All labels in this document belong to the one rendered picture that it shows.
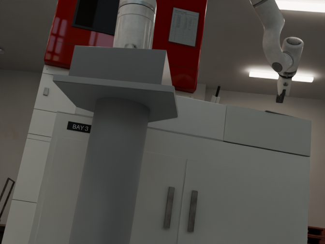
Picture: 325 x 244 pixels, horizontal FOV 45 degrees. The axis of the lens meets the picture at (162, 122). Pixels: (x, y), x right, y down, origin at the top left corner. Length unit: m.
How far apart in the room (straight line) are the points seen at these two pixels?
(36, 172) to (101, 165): 1.00
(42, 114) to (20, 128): 7.66
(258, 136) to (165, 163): 0.37
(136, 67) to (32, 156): 1.10
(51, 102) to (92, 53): 1.02
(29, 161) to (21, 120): 7.75
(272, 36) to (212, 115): 0.45
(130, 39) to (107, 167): 0.38
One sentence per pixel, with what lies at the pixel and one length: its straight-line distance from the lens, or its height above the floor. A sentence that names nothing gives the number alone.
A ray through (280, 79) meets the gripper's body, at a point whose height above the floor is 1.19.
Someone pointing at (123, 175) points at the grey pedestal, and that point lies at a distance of 1.05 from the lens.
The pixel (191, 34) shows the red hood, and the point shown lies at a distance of 2.25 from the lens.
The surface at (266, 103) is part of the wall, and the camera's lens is 9.11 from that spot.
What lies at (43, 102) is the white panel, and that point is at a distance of 2.09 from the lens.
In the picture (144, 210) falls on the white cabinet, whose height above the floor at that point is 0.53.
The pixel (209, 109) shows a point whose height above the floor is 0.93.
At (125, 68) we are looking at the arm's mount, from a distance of 1.06.
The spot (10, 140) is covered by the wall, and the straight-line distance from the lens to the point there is 9.74.
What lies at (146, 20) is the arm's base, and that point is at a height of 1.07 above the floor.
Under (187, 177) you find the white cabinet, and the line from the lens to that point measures 1.41.
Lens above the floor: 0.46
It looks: 16 degrees up
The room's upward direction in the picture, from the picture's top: 8 degrees clockwise
